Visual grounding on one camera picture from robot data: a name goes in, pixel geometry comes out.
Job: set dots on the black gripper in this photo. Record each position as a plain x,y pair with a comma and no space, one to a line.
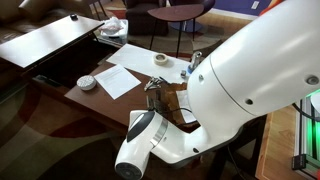
156,101

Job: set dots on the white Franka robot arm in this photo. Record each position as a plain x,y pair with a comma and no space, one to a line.
260,66

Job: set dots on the bunch of metal keys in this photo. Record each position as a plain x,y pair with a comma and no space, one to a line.
152,84

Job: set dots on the dark pen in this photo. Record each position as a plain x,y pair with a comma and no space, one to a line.
164,80

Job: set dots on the white paper slip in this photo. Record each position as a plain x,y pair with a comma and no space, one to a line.
185,106

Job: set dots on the small metal measuring cup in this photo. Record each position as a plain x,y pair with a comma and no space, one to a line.
183,73

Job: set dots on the masking tape roll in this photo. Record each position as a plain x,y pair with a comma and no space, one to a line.
160,59

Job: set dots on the white printed paper sheet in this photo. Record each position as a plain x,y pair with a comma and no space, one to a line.
116,81

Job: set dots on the white rectangular board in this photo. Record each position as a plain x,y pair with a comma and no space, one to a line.
140,60

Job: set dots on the blue round base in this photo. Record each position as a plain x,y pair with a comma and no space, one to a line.
189,70

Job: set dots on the dark wood coffee table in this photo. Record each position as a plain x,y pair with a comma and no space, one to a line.
110,106

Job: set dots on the silver metal cylinder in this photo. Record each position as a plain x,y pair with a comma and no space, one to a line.
196,60

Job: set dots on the round white puck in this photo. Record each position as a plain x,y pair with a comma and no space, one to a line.
86,82

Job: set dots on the clear plastic storage bin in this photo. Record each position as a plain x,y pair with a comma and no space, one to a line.
118,35

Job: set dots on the dark brown armchair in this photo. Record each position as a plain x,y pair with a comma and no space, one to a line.
143,16

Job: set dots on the crumpled plastic bag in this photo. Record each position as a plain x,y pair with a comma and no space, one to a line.
111,25

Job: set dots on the dark round side table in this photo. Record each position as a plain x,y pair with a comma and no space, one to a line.
176,13

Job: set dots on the black bench leg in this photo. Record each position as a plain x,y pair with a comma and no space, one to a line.
233,153

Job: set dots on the small black round object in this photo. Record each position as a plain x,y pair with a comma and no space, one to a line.
73,16

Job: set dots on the patterned area rug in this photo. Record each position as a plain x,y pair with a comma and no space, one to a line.
40,140

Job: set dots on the raised wooden tabletop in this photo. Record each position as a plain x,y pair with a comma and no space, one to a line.
46,40

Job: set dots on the light wood robot bench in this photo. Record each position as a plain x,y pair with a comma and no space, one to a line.
276,146

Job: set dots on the brown leather sofa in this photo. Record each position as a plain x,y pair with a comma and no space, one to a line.
33,10

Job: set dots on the white wall outlet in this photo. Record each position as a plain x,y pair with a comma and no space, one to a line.
255,5

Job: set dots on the aluminium frame rail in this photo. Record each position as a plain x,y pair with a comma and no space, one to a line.
308,140

